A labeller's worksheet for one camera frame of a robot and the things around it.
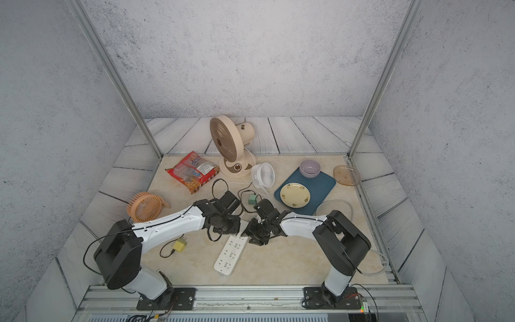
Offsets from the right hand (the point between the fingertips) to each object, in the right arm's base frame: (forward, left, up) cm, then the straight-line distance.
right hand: (243, 238), depth 83 cm
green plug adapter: (+22, -2, -5) cm, 23 cm away
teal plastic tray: (+29, -37, -5) cm, 47 cm away
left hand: (+2, +1, +2) cm, 3 cm away
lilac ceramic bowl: (+40, -33, -3) cm, 52 cm away
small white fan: (+28, -8, +6) cm, 29 cm away
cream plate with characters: (+24, -24, -5) cm, 35 cm away
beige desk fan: (+36, +6, +22) cm, 42 cm away
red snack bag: (+36, +29, +1) cm, 46 cm away
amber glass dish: (+38, -53, -6) cm, 65 cm away
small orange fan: (+12, +43, +6) cm, 45 cm away
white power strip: (-6, +5, -2) cm, 8 cm away
